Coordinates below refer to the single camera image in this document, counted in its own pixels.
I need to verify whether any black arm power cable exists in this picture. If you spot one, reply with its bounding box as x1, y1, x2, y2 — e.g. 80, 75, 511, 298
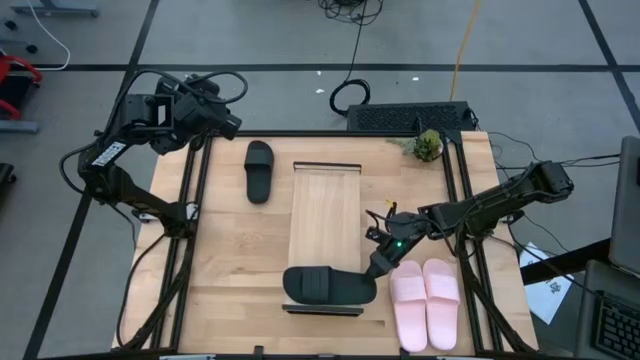
115, 232, 169, 349

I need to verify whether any red and black cart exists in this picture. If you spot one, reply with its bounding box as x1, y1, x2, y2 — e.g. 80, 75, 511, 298
0, 53, 44, 121

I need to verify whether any pink slide sandal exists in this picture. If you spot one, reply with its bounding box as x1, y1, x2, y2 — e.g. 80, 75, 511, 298
422, 257, 462, 352
388, 259, 429, 354

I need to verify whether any yellow cable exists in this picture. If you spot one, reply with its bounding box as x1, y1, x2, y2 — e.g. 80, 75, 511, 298
449, 0, 482, 102

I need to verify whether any black aluminium rig frame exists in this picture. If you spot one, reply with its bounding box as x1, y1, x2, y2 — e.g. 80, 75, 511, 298
112, 128, 539, 359

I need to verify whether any black keyboard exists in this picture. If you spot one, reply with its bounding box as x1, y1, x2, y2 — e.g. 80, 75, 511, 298
345, 101, 477, 134

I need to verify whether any grey furniture foot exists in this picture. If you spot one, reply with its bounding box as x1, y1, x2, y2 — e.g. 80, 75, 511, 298
0, 119, 40, 135

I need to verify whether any black slide sandal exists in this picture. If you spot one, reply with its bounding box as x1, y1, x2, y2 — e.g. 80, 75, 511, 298
282, 265, 379, 306
243, 139, 276, 205

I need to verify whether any grey laptop with black keyboard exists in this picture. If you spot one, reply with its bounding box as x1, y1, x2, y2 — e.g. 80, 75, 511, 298
573, 258, 640, 360

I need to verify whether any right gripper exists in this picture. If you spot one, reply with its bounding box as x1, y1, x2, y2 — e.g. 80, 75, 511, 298
363, 212, 432, 281

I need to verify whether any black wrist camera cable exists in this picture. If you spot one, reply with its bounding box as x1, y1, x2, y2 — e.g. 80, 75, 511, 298
117, 68, 250, 109

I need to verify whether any pale green vine sprig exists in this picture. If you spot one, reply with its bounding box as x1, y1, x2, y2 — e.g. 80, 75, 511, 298
385, 137, 417, 156

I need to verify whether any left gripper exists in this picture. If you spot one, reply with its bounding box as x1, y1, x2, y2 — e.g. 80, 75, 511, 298
174, 91, 244, 142

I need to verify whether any wooden shelf with black frame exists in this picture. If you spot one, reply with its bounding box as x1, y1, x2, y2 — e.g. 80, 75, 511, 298
281, 160, 365, 317

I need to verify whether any tangled black cable bundle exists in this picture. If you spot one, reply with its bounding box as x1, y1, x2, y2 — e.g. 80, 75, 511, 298
317, 0, 385, 27

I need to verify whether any black support beam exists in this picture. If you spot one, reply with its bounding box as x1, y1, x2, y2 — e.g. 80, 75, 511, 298
519, 237, 614, 286

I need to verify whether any white printed paper sheet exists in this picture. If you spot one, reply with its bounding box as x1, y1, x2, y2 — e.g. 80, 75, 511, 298
518, 241, 575, 326

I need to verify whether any grey furniture base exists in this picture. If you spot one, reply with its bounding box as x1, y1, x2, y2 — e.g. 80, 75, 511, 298
9, 0, 100, 19

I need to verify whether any potted green succulent plant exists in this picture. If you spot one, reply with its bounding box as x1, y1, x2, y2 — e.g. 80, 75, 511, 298
412, 128, 445, 163

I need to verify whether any white floor cable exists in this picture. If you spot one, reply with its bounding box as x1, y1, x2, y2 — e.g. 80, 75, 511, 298
24, 0, 72, 72

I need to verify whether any coiled black floor cable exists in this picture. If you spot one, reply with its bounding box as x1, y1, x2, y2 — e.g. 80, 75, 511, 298
328, 14, 372, 119

